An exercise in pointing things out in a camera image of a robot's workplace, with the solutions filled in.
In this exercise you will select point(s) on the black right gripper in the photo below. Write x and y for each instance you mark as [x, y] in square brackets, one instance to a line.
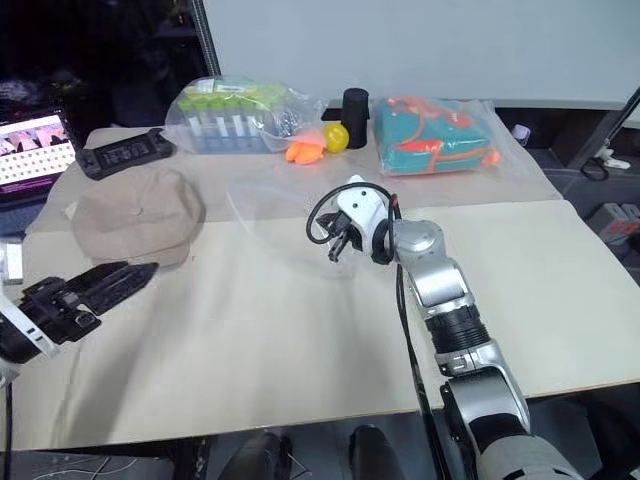
[345, 229]

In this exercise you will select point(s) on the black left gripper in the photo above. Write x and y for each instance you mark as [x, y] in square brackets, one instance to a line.
[57, 310]

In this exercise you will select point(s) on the beige baseball cap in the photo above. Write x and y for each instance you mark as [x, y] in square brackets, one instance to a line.
[140, 220]

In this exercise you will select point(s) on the clear plastic bag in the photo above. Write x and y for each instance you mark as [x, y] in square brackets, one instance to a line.
[270, 220]

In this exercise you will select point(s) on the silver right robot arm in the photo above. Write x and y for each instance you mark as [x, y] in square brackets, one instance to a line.
[440, 280]

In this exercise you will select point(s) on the orange toy peeled mandarin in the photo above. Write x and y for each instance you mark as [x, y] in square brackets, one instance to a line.
[302, 151]

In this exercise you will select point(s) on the yellow green toy pear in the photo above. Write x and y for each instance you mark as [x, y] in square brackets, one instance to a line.
[336, 138]

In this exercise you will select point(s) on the black handheld game controller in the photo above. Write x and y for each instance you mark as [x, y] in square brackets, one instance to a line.
[125, 152]

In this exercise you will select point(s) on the black cylinder speaker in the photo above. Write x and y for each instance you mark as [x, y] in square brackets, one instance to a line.
[356, 117]

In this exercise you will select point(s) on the bagged teal orange fabric bag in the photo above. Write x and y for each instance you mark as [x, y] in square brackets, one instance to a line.
[430, 137]

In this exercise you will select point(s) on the open laptop computer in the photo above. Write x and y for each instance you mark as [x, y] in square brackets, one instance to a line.
[30, 150]

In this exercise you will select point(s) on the bagged green-capped test tubes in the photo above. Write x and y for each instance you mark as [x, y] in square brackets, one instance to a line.
[225, 120]

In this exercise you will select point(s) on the dark rounded shape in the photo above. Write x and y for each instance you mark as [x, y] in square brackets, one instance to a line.
[372, 455]

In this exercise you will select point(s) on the small pale purple object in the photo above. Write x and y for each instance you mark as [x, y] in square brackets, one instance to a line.
[521, 133]

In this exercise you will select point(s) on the grey metal pole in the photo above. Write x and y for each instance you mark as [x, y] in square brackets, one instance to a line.
[206, 35]

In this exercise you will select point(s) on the grey red box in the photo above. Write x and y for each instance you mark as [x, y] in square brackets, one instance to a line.
[615, 222]

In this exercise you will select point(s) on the white clamp device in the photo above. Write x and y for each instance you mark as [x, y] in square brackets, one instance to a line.
[614, 160]

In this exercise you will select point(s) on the dark slanted stand leg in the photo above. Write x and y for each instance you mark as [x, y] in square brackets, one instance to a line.
[607, 127]

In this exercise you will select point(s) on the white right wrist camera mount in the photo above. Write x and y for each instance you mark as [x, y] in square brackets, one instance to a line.
[362, 205]

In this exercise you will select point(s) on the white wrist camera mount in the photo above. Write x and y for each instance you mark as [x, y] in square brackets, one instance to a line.
[362, 205]
[30, 332]

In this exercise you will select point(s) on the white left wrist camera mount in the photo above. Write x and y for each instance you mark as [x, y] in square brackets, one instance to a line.
[30, 332]

